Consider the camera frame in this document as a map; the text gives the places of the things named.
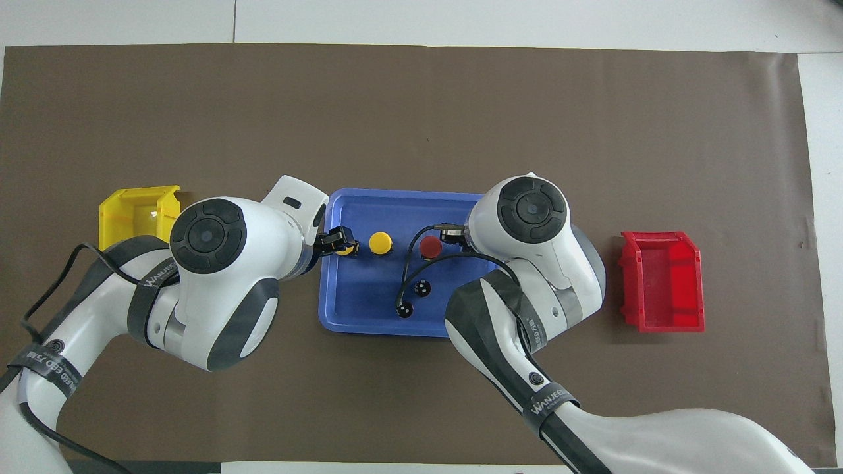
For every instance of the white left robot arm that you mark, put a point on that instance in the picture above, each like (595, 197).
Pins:
(217, 289)

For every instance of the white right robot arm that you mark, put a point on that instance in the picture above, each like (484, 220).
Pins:
(560, 263)

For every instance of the yellow push button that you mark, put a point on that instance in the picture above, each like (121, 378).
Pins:
(345, 250)
(380, 242)

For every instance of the brown paper table mat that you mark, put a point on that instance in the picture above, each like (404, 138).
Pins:
(421, 99)

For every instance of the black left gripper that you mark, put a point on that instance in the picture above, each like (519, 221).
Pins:
(321, 245)

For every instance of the blue plastic tray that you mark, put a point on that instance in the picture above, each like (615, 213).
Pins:
(369, 289)

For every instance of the red push button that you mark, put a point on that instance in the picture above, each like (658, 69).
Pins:
(431, 248)

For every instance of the red plastic bin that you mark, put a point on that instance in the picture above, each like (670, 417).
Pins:
(665, 289)

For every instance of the yellow plastic bin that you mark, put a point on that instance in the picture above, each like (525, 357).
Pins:
(132, 210)

